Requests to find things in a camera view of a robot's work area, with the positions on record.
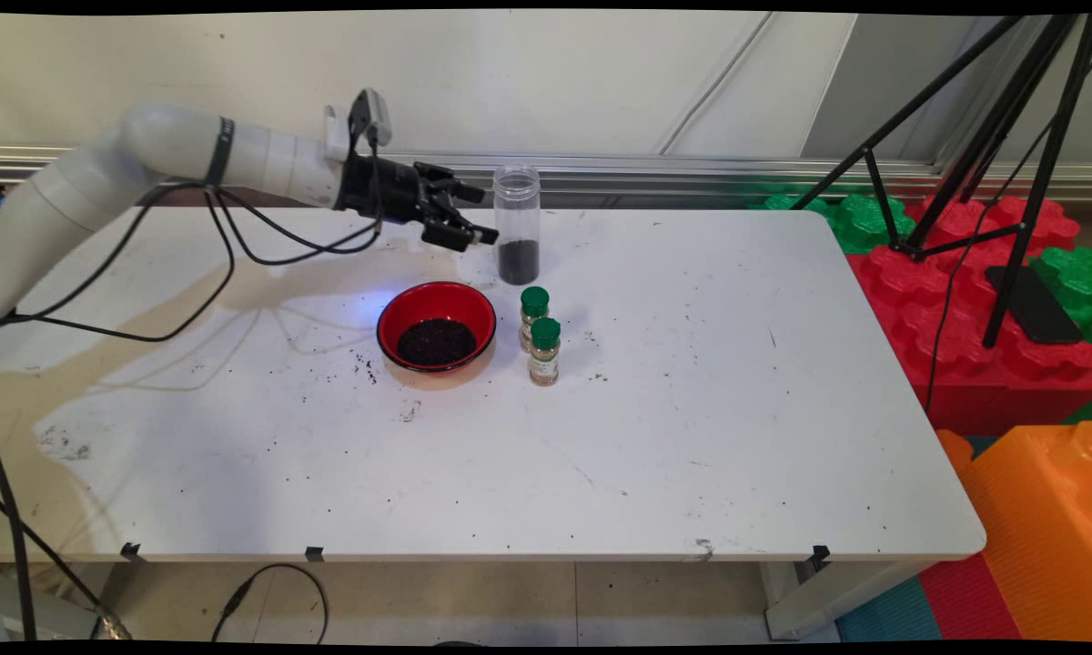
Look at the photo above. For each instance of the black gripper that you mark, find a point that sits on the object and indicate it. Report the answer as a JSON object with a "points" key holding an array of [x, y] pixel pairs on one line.
{"points": [[382, 191]]}

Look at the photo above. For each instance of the clear plastic jar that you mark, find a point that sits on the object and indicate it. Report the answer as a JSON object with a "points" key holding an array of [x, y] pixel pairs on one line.
{"points": [[518, 209]]}

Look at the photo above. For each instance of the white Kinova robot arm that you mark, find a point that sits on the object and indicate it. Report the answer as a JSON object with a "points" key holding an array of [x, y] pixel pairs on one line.
{"points": [[100, 164]]}

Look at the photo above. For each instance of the red and black bowl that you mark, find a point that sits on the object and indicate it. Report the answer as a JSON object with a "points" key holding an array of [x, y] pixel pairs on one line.
{"points": [[437, 305]]}

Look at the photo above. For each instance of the green cap spice bottle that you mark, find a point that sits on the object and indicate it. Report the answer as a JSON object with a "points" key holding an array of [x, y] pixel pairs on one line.
{"points": [[545, 350], [534, 305]]}

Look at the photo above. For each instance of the black seeds pile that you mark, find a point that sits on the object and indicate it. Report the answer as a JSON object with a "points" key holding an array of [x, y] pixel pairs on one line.
{"points": [[437, 344]]}

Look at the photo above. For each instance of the green foam building block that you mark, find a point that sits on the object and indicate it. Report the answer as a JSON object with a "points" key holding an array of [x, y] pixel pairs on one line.
{"points": [[864, 223], [1078, 282]]}

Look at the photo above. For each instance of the white table leg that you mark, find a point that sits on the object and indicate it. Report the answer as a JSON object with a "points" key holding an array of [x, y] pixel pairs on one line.
{"points": [[828, 600]]}

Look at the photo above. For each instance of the grey table leg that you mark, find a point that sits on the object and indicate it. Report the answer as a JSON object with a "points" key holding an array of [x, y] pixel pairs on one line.
{"points": [[64, 619]]}

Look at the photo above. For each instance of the black tripod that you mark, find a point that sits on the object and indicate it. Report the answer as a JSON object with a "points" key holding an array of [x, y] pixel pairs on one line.
{"points": [[1037, 196]]}

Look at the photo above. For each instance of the teal floor mat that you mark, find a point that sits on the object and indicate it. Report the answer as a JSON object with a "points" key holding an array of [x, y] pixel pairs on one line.
{"points": [[892, 619]]}

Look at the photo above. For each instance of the red floor mat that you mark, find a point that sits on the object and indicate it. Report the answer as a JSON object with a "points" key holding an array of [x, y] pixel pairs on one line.
{"points": [[965, 600]]}

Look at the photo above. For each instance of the orange foam building block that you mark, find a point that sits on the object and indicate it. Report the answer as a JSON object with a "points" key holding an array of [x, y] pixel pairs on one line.
{"points": [[1037, 528]]}

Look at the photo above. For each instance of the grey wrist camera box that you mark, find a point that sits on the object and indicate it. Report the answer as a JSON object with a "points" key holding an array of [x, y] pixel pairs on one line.
{"points": [[373, 109]]}

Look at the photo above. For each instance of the aluminium wall rail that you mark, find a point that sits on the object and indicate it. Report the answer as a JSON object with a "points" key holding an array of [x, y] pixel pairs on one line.
{"points": [[692, 173]]}

